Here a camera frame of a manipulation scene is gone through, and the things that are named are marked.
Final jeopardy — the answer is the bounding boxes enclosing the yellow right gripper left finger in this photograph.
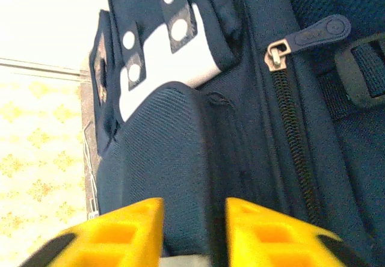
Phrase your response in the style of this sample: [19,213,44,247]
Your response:
[22,197,165,267]

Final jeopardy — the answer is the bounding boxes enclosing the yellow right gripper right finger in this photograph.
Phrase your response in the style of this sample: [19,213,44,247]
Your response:
[225,197,371,267]

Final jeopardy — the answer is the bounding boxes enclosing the navy blue backpack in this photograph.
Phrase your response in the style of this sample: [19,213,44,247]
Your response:
[88,0,385,267]

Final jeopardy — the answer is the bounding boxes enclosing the metal wire tongs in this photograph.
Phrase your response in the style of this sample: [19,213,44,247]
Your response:
[82,121,99,211]

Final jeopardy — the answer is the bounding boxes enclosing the aluminium table edge rail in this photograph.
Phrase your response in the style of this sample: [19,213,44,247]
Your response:
[0,57,91,82]

